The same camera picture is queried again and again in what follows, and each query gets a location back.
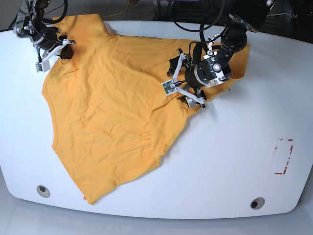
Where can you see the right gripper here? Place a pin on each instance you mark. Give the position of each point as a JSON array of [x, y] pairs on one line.
[[64, 51]]

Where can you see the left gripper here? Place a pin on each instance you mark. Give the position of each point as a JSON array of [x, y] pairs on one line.
[[191, 84]]

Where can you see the orange t-shirt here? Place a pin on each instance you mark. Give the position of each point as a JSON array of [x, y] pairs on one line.
[[112, 120]]

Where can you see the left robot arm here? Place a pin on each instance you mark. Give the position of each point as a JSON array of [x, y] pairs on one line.
[[207, 63]]

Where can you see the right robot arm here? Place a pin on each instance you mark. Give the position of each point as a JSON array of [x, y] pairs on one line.
[[30, 22]]

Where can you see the red tape rectangle marking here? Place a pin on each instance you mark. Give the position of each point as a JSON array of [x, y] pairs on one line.
[[282, 155]]

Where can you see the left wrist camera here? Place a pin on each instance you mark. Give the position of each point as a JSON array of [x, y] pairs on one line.
[[169, 87]]

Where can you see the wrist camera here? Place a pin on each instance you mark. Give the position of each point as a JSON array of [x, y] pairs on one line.
[[169, 87], [43, 66]]

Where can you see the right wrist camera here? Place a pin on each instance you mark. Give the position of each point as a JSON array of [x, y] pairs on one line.
[[43, 66]]

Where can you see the left table cable grommet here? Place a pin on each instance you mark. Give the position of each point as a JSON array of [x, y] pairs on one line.
[[43, 191]]

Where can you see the table cable grommet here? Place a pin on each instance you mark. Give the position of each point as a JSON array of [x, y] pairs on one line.
[[257, 203], [43, 191]]

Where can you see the right table cable grommet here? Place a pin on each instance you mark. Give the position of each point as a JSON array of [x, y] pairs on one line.
[[257, 203]]

